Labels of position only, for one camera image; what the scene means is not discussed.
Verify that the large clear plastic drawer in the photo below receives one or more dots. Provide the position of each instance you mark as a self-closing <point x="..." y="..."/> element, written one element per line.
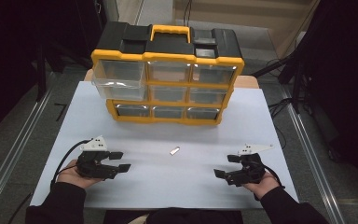
<point x="119" y="73"/>

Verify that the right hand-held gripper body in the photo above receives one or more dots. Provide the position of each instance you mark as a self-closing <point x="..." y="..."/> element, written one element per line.
<point x="250" y="171"/>

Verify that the person's left hand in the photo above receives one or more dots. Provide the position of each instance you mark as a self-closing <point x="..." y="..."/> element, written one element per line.
<point x="70" y="175"/>

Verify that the metal floor rail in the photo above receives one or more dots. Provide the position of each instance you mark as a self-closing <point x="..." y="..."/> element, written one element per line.
<point x="15" y="146"/>
<point x="313" y="161"/>

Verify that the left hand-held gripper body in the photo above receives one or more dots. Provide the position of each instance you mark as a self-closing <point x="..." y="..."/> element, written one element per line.
<point x="93" y="163"/>

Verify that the person's right hand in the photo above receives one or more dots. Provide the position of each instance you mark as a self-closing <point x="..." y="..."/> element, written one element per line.
<point x="265" y="186"/>

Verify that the group of small clear drawers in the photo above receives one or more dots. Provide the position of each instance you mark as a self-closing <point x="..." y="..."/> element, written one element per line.
<point x="169" y="93"/>

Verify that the small silver metal piece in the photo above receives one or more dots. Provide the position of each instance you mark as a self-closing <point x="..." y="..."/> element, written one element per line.
<point x="174" y="151"/>

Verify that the dark metal stand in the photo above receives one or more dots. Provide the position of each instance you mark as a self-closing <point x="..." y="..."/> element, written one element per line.
<point x="295" y="74"/>
<point x="42" y="71"/>

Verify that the white table cover sheet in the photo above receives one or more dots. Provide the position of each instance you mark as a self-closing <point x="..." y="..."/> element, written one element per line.
<point x="167" y="183"/>

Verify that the yellow black drawer organizer cabinet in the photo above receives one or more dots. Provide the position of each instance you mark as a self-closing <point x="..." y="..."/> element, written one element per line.
<point x="171" y="46"/>

